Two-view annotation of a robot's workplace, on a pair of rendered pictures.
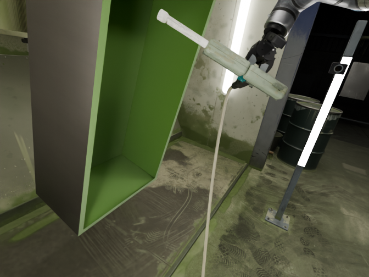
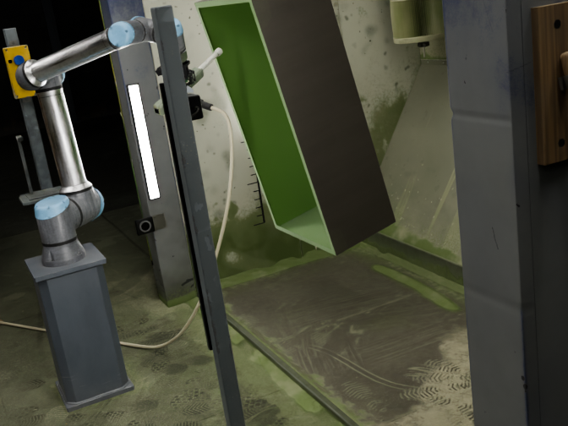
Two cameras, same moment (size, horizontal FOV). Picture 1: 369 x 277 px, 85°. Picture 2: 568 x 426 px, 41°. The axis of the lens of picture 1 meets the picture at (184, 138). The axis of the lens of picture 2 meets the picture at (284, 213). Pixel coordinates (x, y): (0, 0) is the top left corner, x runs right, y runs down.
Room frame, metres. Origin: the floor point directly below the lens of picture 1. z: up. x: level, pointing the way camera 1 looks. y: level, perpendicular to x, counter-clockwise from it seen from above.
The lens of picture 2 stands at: (2.98, -2.50, 1.64)
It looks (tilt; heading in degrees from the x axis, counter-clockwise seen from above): 16 degrees down; 128
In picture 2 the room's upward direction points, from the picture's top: 8 degrees counter-clockwise
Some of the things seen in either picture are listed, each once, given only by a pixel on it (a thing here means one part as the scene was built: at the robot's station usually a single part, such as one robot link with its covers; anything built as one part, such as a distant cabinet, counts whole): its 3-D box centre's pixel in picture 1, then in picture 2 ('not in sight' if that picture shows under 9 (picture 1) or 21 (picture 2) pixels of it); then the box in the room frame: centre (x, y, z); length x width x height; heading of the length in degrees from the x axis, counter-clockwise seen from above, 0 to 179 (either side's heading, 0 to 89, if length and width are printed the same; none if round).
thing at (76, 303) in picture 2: not in sight; (79, 324); (0.27, -0.60, 0.32); 0.31 x 0.31 x 0.64; 62
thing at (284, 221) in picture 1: (277, 218); not in sight; (1.49, -0.98, 0.01); 0.20 x 0.20 x 0.01; 62
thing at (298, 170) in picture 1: (311, 140); (210, 286); (1.49, -0.98, 0.82); 0.05 x 0.05 x 1.64; 62
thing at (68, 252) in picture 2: not in sight; (62, 248); (0.27, -0.60, 0.69); 0.19 x 0.19 x 0.10
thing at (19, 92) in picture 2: not in sight; (20, 71); (-0.41, -0.12, 1.42); 0.12 x 0.06 x 0.26; 62
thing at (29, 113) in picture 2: not in sight; (45, 182); (-0.46, -0.09, 0.82); 0.06 x 0.06 x 1.64; 62
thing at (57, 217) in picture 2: not in sight; (56, 218); (0.27, -0.59, 0.83); 0.17 x 0.15 x 0.18; 102
